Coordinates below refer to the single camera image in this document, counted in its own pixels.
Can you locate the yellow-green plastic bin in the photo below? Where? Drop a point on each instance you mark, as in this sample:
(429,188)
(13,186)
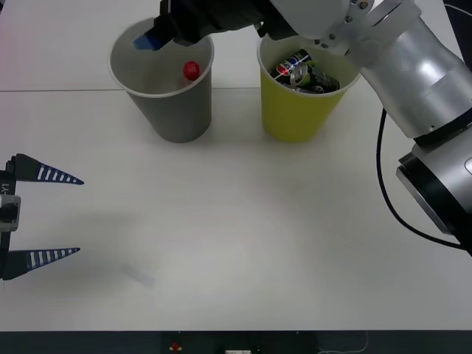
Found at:
(291,114)

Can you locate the clear bottle with red cap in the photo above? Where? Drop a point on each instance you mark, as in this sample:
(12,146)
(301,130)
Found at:
(191,70)

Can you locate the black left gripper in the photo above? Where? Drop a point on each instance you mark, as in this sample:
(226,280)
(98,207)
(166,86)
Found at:
(5,182)

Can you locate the blue and black can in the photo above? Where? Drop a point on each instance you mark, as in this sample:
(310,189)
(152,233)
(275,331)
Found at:
(291,60)

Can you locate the silver and black right arm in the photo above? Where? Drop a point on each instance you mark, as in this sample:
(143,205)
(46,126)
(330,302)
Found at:
(413,73)

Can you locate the grey plastic bin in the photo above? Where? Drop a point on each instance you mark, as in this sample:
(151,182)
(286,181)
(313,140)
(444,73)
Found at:
(180,114)

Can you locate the green and black can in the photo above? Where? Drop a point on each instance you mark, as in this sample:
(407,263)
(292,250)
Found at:
(299,73)

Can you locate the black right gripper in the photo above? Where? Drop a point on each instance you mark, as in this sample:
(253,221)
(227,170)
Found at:
(191,20)

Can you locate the red button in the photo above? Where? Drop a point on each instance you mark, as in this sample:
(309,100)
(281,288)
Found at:
(175,347)

